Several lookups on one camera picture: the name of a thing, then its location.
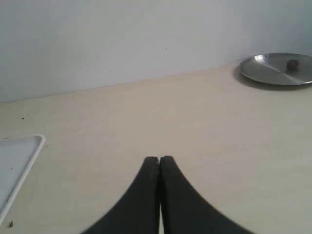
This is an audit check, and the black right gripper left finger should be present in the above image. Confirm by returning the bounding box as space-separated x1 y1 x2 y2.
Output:
84 157 160 234

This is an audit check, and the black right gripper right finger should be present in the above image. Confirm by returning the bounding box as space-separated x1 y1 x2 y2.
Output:
160 156 251 234

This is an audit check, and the small dark food piece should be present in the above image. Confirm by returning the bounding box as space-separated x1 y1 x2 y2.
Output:
286 59 300 71

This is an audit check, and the white rectangular tray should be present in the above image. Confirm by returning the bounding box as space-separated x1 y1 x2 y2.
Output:
0 134 45 222

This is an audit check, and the round metal plate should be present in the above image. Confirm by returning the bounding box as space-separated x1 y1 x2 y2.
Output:
239 53 312 86

